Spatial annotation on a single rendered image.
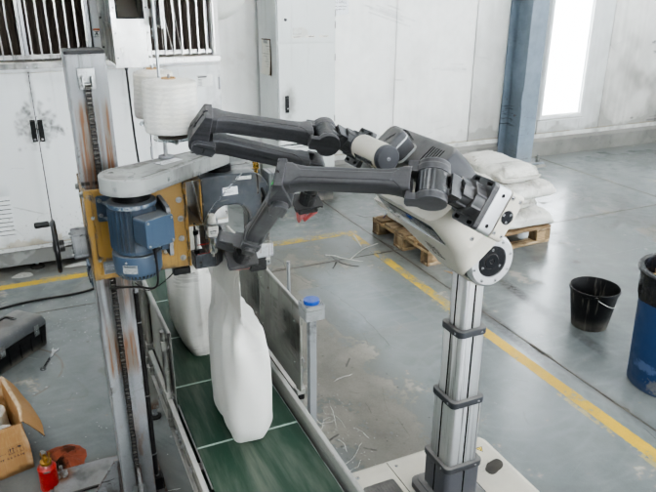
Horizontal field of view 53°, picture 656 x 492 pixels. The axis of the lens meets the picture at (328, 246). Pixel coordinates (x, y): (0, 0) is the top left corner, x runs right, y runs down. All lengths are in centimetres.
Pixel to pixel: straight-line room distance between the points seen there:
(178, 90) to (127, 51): 243
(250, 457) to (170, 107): 125
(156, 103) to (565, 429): 239
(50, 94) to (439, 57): 417
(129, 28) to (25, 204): 149
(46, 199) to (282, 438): 304
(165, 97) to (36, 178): 309
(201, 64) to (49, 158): 126
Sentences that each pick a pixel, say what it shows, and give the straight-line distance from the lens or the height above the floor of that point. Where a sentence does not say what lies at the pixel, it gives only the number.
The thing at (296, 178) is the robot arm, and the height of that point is 152.
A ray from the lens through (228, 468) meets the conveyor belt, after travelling 245.
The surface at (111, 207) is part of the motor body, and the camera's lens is 208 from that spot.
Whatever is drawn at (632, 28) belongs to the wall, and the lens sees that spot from 926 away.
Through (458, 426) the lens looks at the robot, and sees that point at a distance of 228.
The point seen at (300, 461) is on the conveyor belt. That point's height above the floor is 38.
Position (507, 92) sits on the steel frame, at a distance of 803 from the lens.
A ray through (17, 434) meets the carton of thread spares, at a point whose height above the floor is 18.
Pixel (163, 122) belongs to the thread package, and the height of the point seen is 157.
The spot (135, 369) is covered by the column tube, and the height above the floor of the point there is 62.
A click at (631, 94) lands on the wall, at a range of 946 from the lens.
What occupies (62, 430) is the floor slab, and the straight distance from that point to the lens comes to 344.
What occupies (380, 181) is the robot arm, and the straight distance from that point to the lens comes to 153.
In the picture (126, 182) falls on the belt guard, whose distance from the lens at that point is 201.
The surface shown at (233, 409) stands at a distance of 244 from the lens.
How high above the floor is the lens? 195
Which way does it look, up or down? 22 degrees down
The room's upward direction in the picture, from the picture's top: straight up
